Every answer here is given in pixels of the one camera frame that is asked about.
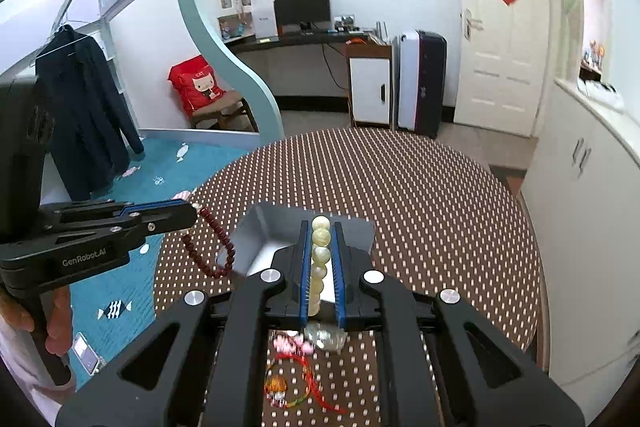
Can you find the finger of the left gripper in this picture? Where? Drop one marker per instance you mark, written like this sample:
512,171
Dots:
106,209
116,234

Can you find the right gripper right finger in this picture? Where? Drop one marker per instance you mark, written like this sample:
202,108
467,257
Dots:
441,362

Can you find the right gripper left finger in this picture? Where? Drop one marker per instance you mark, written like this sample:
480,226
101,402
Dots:
202,363

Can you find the white jade pendant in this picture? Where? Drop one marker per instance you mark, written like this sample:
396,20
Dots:
325,336

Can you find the pink sleeve forearm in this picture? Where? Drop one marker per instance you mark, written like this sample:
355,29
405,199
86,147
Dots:
24,363

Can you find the person's left hand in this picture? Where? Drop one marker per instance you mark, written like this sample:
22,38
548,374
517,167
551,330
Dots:
60,327

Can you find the dark navy hanging jacket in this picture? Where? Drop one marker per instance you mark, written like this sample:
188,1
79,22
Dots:
94,135

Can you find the teal patterned bedsheet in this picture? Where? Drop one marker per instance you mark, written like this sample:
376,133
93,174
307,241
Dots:
111,309

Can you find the smartphone on bed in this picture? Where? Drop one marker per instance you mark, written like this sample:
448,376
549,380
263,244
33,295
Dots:
87,356

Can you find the grey metal box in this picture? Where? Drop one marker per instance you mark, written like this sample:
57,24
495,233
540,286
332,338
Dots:
295,236

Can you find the brown polka dot tablecloth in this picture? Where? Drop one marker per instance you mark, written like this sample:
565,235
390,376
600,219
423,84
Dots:
442,220

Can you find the wooden stool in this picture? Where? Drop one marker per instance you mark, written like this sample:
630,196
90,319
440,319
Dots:
230,112

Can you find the red cartoon bag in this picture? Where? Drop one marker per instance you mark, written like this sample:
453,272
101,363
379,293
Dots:
196,84

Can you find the long white sideboard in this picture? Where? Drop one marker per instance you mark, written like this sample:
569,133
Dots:
582,196

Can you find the dark desk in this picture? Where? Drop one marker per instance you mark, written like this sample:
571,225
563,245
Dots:
308,64

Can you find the black monitor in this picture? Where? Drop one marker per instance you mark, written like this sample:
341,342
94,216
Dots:
301,13

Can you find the small white door cabinet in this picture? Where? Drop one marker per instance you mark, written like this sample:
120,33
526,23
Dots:
369,68

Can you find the white and black suitcase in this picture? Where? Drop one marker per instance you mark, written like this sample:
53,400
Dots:
422,75

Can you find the white plastic bag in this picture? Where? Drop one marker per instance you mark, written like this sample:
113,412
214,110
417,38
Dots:
601,93

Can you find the white door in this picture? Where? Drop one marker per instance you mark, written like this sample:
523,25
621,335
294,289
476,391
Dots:
503,55

